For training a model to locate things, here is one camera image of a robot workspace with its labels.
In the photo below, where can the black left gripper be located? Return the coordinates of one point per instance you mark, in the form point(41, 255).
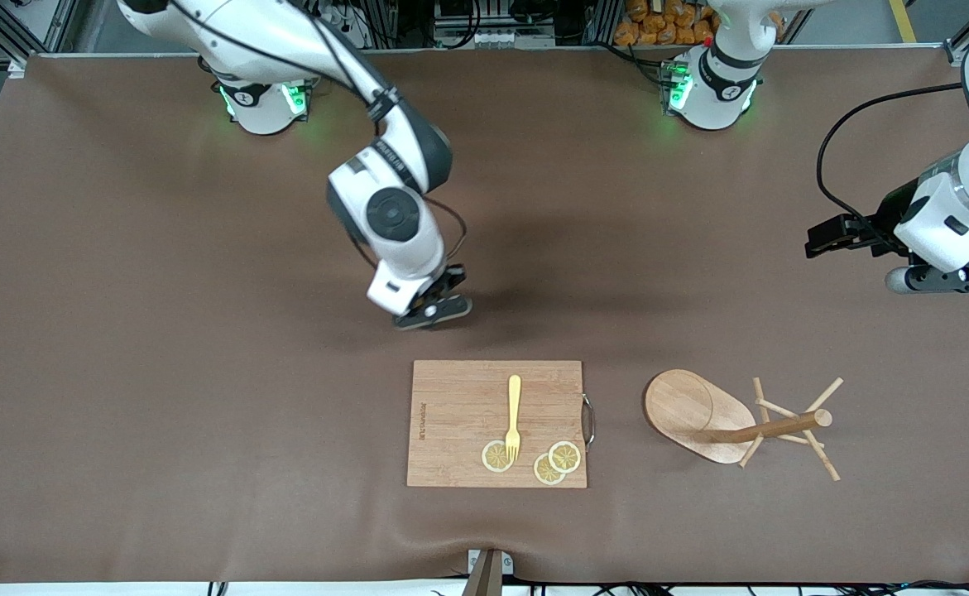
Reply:
point(891, 217)

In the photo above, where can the wooden cutting board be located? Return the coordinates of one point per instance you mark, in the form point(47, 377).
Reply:
point(459, 414)

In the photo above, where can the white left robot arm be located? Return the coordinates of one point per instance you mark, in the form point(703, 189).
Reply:
point(712, 99)

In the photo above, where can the orange bread bag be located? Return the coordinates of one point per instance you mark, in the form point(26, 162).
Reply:
point(666, 29)

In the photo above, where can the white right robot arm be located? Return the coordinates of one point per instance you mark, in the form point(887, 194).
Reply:
point(393, 215)

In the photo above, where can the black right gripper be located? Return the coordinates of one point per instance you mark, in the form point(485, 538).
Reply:
point(452, 278)

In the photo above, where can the lemon slice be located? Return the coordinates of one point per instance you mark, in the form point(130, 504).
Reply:
point(544, 473)
point(492, 457)
point(565, 457)

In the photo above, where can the wooden cup rack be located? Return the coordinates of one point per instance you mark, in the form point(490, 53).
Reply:
point(683, 406)

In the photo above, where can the aluminium frame struts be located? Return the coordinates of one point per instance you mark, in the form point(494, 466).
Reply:
point(62, 25)

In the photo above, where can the brown table mat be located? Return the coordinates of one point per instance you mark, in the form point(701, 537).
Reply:
point(285, 497)

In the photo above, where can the yellow plastic fork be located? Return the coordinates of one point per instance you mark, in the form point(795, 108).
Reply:
point(515, 406)

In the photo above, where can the metal table clamp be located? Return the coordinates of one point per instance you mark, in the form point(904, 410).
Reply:
point(488, 571)

